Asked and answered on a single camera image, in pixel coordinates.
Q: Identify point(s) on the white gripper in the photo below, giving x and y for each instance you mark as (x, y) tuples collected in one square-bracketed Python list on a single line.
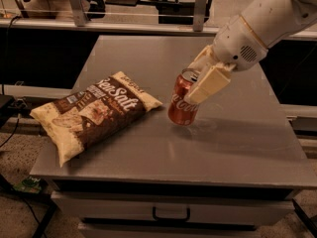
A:
[(238, 44)]

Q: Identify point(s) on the red coke can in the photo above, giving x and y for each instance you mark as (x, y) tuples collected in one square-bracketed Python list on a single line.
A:
[(180, 112)]

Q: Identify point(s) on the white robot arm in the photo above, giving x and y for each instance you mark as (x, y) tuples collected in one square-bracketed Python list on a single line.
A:
[(274, 20)]

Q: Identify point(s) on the brown sea salt chip bag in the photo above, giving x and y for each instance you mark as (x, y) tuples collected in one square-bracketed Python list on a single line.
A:
[(80, 120)]

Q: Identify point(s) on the grey cabinet drawer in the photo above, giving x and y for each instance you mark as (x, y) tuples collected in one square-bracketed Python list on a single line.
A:
[(208, 210)]

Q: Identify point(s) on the green packet on floor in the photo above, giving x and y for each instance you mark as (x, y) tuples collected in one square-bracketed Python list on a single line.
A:
[(29, 185)]

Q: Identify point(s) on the metal rail bracket middle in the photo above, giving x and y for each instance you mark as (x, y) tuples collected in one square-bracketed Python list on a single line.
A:
[(199, 15)]

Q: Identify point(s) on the metal rail bracket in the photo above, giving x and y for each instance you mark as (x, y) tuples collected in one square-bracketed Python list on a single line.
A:
[(79, 16), (199, 15)]

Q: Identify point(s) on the metal rail bracket left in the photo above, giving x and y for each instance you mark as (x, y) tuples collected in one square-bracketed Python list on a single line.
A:
[(79, 16)]

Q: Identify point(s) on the black drawer handle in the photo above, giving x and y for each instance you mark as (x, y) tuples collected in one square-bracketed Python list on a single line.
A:
[(171, 214)]

